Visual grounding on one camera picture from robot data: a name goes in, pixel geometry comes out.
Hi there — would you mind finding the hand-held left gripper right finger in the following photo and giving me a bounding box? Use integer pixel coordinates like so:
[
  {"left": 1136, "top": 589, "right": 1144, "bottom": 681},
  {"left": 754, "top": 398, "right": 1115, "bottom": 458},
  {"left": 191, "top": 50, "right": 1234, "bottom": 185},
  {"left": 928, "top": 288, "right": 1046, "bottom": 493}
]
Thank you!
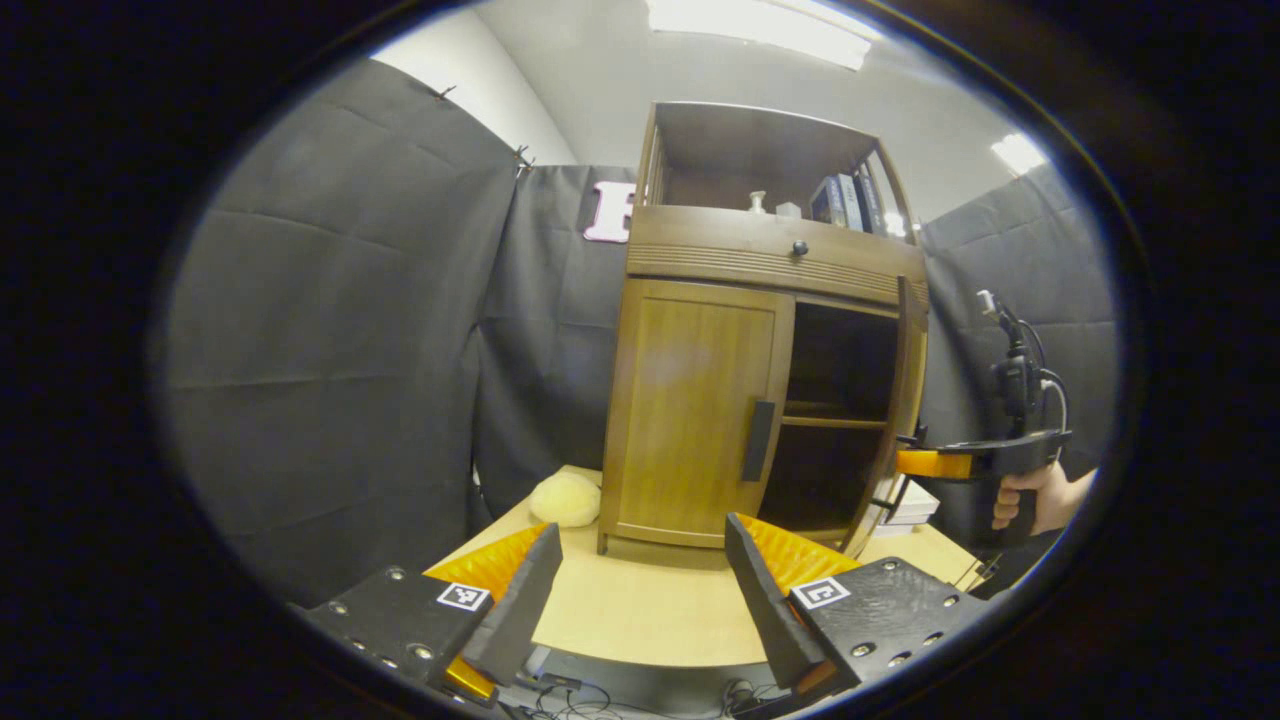
[{"left": 724, "top": 513, "right": 986, "bottom": 706}]

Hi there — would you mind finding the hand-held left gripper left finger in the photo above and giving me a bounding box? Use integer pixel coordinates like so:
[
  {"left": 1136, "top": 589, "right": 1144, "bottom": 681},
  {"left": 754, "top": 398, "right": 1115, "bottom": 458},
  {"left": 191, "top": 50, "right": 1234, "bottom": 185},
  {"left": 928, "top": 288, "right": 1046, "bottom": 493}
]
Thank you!
[{"left": 300, "top": 522, "right": 564, "bottom": 701}]

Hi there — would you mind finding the wooden cabinet door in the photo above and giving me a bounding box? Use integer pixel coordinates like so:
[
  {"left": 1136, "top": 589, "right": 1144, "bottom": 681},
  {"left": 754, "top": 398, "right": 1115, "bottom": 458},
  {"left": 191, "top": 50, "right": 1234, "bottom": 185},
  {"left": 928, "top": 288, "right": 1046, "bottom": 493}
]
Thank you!
[
  {"left": 840, "top": 275, "right": 931, "bottom": 559},
  {"left": 600, "top": 278, "right": 798, "bottom": 549}
]

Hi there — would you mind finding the wooden double-door shoe cabinet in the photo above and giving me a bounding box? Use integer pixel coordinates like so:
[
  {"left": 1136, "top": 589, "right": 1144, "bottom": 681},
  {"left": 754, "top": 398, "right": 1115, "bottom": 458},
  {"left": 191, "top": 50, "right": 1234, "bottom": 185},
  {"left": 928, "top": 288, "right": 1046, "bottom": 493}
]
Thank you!
[{"left": 597, "top": 100, "right": 931, "bottom": 571}]

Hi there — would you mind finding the wooden cabinet drawer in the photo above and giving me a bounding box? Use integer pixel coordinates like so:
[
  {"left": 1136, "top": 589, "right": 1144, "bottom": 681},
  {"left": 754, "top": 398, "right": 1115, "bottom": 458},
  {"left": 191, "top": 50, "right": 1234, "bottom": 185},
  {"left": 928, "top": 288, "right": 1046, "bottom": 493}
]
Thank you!
[{"left": 625, "top": 205, "right": 929, "bottom": 306}]

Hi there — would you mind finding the stack of white flat boxes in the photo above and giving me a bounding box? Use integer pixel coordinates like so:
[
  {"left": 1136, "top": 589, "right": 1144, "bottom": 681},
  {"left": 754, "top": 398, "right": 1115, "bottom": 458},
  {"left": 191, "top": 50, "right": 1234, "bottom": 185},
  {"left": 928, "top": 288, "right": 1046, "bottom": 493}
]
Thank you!
[{"left": 873, "top": 480, "right": 941, "bottom": 539}]

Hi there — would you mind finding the wooden inner shelf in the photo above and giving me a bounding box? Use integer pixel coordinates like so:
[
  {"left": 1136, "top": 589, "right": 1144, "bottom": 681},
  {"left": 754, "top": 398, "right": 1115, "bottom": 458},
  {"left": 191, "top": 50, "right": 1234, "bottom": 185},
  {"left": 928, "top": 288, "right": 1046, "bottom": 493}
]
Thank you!
[{"left": 780, "top": 400, "right": 891, "bottom": 431}]

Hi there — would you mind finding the yellow plush toy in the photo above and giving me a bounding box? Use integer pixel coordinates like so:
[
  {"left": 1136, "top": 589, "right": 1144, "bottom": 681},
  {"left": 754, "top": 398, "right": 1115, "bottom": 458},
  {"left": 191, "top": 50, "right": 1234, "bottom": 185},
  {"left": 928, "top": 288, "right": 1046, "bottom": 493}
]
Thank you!
[{"left": 528, "top": 472, "right": 603, "bottom": 529}]

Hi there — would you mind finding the small ceiling light panel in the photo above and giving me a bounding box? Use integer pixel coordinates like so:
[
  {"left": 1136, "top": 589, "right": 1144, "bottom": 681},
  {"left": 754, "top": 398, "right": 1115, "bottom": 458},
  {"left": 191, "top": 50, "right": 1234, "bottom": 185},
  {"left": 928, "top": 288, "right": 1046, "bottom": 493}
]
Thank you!
[{"left": 990, "top": 132, "right": 1049, "bottom": 177}]

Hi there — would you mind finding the large ceiling light panel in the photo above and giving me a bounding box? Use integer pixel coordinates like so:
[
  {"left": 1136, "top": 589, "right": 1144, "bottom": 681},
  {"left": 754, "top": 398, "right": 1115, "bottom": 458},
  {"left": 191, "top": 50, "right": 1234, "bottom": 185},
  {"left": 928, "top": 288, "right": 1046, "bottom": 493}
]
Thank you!
[{"left": 645, "top": 0, "right": 871, "bottom": 71}]

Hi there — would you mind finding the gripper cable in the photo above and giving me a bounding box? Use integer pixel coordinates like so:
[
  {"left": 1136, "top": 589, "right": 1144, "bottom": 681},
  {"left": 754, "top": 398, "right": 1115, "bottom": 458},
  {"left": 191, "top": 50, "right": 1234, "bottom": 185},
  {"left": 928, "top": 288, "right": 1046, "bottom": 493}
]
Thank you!
[{"left": 1035, "top": 368, "right": 1071, "bottom": 436}]

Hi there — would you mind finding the black left door handle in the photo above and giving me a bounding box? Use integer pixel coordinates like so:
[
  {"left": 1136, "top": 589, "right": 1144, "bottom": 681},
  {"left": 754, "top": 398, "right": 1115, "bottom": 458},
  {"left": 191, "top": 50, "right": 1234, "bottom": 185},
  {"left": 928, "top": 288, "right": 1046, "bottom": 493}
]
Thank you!
[{"left": 740, "top": 400, "right": 777, "bottom": 484}]

